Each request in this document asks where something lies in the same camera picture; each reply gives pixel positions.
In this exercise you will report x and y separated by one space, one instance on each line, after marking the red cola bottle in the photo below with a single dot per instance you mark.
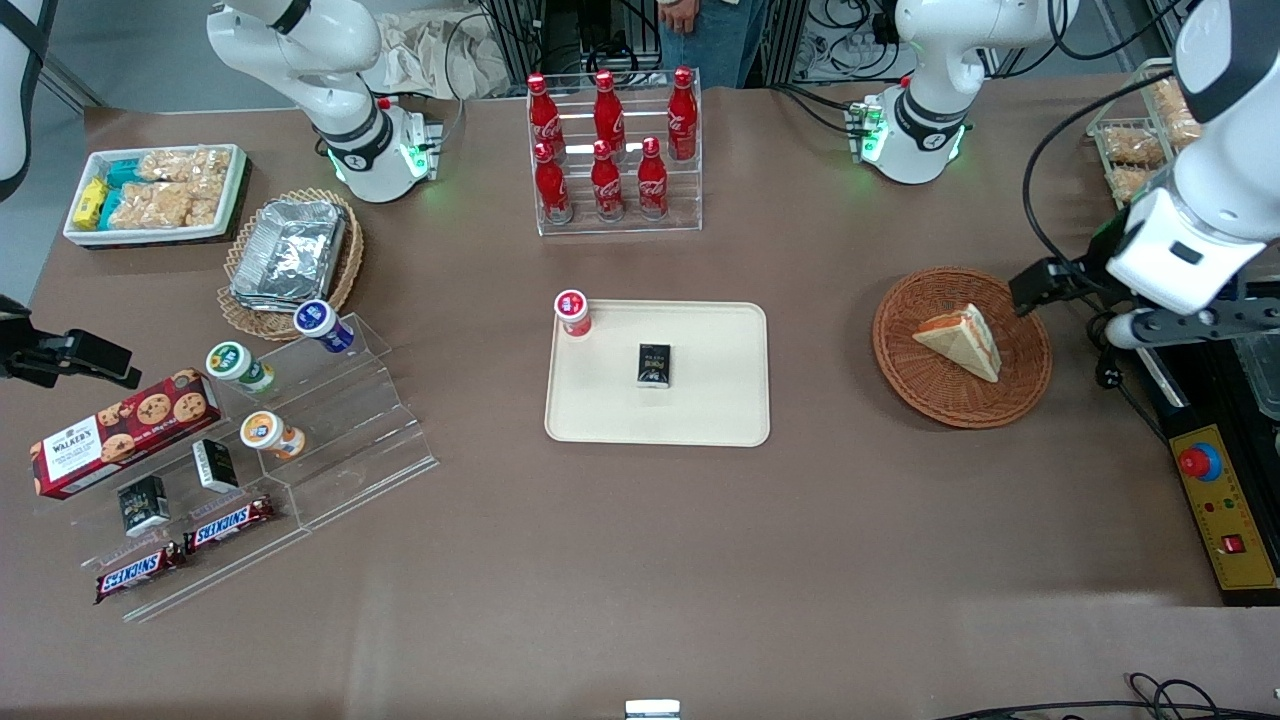
682 115
608 112
652 185
552 190
607 188
543 115

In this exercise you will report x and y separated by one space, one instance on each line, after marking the teal snack pack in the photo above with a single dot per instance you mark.
125 173
110 210

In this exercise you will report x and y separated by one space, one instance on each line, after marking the orange-lidded small bottle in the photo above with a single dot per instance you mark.
268 434

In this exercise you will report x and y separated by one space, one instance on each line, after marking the round brown wicker basket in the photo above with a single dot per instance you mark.
940 400

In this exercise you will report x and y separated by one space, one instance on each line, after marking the yellow emergency stop box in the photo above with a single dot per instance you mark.
1235 520

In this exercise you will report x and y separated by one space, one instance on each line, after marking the clear plastic container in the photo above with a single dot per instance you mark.
1262 375

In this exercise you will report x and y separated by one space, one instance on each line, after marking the stack of foil trays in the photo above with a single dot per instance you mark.
290 255

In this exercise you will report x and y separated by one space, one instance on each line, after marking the clear acrylic bottle rack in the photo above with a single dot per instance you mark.
680 210

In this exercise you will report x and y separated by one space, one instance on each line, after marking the brown chocolate bar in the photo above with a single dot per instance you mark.
140 573
228 524

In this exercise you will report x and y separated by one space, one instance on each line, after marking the red cookie box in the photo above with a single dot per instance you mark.
120 435

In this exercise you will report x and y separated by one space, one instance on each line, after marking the person in blue jeans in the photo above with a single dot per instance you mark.
725 40

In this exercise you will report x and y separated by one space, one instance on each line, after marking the triangle sandwich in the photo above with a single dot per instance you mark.
962 342

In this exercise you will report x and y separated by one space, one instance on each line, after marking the clear acrylic tiered stand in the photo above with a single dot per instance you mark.
350 430

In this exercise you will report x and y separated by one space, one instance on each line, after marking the crumpled beige cloth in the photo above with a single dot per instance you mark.
440 60

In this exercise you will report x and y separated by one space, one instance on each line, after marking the yellow snack pack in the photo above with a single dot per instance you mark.
91 205

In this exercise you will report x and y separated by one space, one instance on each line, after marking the white rectangular snack tray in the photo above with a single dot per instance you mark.
150 236

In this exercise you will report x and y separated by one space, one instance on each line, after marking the black equipment base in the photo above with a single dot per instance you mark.
1195 400

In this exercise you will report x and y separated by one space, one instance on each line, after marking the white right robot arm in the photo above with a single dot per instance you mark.
300 40

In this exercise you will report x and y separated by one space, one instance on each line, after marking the black tissue pack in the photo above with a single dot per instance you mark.
655 366

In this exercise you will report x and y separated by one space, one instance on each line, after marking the oval wicker basket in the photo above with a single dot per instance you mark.
345 270

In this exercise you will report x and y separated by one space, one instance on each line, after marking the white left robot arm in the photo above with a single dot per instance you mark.
940 60

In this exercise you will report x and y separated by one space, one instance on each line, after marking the small black carton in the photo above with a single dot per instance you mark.
215 465
144 506

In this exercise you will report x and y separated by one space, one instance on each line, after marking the green-lidded small bottle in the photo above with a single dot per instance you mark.
235 364

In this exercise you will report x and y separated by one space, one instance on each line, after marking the small white grey device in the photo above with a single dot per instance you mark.
652 710

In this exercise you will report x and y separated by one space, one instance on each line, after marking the black metal frame rack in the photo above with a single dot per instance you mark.
575 40

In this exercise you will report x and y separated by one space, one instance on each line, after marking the clear rice cracker bag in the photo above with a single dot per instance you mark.
185 165
165 205
1130 185
1132 146
1178 115

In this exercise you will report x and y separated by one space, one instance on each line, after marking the blue-lidded small bottle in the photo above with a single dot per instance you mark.
320 322

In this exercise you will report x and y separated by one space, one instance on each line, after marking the red-lidded small bottle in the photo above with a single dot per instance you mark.
572 308

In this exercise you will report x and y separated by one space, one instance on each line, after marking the cream plastic tray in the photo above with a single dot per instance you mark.
720 410

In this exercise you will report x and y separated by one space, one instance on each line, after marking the bystander bare hand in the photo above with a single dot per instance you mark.
680 14

